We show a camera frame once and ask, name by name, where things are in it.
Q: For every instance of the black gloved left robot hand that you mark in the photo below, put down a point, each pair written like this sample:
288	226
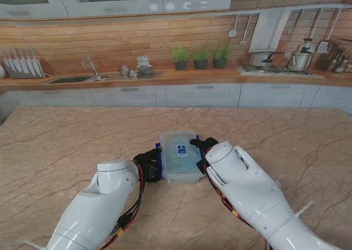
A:
147	156

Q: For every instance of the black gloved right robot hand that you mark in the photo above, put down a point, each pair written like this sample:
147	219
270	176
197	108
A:
206	143

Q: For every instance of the clear bubble film sheet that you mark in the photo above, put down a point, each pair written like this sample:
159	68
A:
182	159

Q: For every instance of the clear plastic lid blue label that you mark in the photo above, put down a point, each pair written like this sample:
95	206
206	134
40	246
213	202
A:
178	151

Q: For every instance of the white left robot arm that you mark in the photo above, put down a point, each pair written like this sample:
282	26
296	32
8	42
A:
96	206

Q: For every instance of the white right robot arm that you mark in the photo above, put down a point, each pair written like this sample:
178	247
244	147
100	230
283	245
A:
255	195

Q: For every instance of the printed kitchen backdrop banner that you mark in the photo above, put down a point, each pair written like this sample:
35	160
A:
110	41

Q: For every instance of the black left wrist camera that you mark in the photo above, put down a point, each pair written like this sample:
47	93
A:
150	172

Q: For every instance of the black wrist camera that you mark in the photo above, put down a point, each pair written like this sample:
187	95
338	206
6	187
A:
150	172
200	167

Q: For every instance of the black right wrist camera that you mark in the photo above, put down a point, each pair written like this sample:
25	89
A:
200	167

